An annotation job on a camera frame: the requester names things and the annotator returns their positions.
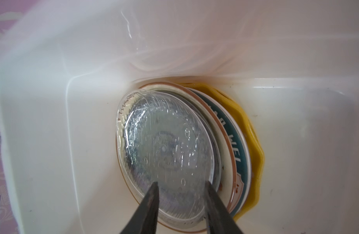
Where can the small blue patterned plate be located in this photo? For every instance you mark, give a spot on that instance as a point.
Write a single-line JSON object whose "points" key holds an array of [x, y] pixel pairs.
{"points": [[215, 149]]}

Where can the yellow scalloped dotted plate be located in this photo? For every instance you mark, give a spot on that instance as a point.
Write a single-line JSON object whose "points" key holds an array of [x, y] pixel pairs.
{"points": [[255, 150]]}

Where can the white plastic bin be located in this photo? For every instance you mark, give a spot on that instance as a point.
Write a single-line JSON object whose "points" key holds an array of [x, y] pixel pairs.
{"points": [[293, 66]]}

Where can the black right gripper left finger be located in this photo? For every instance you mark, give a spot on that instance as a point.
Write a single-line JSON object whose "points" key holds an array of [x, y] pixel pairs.
{"points": [[145, 218]]}

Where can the white plate green lettered rim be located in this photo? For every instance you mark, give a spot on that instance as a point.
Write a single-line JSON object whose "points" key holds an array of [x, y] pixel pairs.
{"points": [[239, 147]]}

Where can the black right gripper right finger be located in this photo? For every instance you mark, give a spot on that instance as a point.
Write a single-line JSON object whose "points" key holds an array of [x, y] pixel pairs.
{"points": [[219, 221]]}

